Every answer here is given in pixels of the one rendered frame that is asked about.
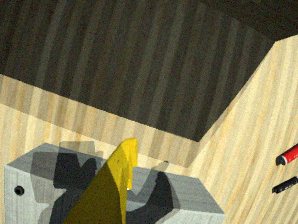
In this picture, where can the red aa battery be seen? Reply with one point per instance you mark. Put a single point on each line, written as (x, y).
(289, 156)

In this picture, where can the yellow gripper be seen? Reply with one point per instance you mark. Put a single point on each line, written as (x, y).
(104, 200)

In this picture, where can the brown wooden drawer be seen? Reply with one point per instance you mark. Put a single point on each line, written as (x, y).
(275, 17)

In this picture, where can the black aa battery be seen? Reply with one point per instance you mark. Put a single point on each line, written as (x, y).
(286, 185)

